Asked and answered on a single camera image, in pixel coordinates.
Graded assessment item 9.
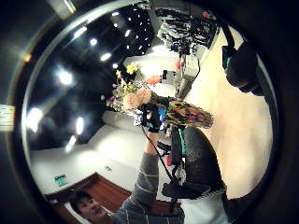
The mixed flower bouquet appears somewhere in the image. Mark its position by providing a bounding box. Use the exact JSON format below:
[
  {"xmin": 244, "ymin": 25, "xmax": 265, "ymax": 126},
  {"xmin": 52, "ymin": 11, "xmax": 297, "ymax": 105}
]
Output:
[{"xmin": 105, "ymin": 62, "xmax": 166, "ymax": 114}]

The black glove cable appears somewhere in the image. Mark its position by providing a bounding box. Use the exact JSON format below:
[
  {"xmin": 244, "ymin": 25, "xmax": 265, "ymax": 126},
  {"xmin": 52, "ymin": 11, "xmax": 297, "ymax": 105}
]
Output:
[{"xmin": 140, "ymin": 124, "xmax": 176, "ymax": 183}]

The white marker cube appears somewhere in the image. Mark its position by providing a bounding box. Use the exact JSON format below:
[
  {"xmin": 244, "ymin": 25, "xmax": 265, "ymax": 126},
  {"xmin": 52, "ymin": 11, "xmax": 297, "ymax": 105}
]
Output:
[{"xmin": 134, "ymin": 109, "xmax": 145, "ymax": 127}]

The orange flower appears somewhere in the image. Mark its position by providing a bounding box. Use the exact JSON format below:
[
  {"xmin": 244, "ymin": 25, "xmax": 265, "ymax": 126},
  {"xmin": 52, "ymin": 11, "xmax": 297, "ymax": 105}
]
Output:
[{"xmin": 144, "ymin": 75, "xmax": 163, "ymax": 86}]

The green exit sign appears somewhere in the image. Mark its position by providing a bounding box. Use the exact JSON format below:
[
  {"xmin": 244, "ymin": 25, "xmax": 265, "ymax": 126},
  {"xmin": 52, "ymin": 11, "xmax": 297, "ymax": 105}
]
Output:
[{"xmin": 54, "ymin": 175, "xmax": 68, "ymax": 187}]

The colourful patterned vase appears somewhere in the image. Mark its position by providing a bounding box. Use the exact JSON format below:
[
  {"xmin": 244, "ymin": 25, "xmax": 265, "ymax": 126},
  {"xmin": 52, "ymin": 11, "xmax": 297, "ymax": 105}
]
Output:
[{"xmin": 162, "ymin": 97, "xmax": 215, "ymax": 130}]

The the person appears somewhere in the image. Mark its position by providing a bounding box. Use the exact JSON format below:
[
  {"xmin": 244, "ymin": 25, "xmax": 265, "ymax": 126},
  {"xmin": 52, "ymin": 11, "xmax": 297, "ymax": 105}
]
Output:
[{"xmin": 68, "ymin": 131, "xmax": 185, "ymax": 224}]

